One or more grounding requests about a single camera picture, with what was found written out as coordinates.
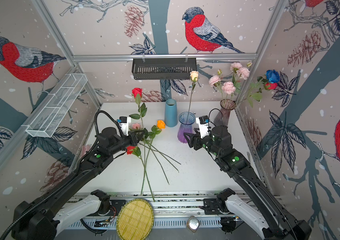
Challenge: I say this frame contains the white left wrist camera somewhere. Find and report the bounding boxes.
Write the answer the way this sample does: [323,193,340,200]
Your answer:
[117,117,131,138]

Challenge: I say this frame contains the blue purple glass vase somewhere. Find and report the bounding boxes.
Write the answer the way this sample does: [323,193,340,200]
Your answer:
[177,112,195,144]

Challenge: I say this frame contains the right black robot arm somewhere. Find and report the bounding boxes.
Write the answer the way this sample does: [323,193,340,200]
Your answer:
[184,126,312,240]

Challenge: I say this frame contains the red artificial rose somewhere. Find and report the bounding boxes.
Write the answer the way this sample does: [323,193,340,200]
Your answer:
[236,82,278,107]

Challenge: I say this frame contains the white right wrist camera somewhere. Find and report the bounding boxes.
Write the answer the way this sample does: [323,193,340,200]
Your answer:
[197,116,209,139]

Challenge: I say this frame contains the black hanging basket shelf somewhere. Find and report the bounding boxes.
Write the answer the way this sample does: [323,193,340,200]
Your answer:
[132,58,197,80]

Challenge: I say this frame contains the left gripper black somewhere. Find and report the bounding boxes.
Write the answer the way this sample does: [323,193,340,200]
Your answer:
[108,128,146,156]

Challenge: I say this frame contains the orange artificial rose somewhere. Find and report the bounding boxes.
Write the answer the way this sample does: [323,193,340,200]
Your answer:
[141,120,166,194]

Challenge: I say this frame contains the white wire mesh basket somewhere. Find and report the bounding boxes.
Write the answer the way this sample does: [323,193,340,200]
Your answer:
[26,73,88,138]

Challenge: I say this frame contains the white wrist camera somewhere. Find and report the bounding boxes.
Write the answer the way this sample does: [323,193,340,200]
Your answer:
[117,117,131,138]
[197,116,209,139]

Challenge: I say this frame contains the pink artificial rose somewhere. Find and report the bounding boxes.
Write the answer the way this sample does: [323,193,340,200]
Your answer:
[131,123,142,130]

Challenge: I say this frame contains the teal ceramic vase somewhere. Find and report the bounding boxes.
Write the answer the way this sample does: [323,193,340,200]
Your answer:
[165,99,178,128]

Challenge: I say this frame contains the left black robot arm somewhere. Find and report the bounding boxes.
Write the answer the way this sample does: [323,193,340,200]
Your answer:
[0,120,147,240]

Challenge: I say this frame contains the pink grey glass vase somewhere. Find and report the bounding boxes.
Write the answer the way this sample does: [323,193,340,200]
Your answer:
[213,99,236,126]

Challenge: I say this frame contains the blue artificial rose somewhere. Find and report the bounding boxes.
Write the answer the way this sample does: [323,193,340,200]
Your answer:
[266,70,280,84]

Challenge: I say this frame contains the pink carnation bunch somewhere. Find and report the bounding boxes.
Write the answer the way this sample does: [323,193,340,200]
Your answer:
[208,69,236,100]
[230,62,252,92]

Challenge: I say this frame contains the yellow woven bamboo tray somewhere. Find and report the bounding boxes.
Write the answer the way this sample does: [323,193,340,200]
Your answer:
[116,199,154,240]

